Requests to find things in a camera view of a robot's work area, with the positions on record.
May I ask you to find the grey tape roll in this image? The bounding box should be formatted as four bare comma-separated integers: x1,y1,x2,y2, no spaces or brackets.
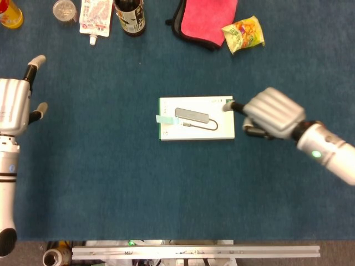
42,248,72,266

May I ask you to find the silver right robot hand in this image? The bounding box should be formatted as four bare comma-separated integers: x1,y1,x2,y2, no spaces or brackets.
223,87,307,141

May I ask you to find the aluminium profile rail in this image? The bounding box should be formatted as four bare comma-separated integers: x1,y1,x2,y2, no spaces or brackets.
71,244,321,260

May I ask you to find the white spout pouch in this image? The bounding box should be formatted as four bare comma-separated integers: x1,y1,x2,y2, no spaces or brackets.
79,0,114,46

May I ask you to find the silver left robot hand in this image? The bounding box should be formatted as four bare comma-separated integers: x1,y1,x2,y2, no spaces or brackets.
0,54,48,137

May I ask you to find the pale green paper strip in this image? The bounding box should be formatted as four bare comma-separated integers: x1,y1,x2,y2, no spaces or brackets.
155,115,180,125

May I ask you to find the small clear jar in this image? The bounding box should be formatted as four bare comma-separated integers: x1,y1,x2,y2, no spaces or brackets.
52,0,79,28

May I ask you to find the yellow black cable bundle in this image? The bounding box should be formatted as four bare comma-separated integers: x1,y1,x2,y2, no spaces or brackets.
47,240,72,250

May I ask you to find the yellow snack bag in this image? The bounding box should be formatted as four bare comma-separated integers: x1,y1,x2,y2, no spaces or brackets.
221,16,266,55

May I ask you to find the white paper box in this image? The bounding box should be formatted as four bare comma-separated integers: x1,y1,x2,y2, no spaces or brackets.
158,95,236,142

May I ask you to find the orange juice bottle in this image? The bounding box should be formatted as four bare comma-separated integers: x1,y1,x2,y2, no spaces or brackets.
0,0,24,30

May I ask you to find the dark sauce bottle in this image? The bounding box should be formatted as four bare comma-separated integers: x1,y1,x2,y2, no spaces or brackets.
113,0,147,37

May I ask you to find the pink microfiber cloth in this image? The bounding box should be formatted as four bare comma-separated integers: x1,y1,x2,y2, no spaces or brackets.
165,0,239,52

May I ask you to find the blue felt table cover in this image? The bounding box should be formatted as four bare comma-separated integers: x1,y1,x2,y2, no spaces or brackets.
0,0,355,241

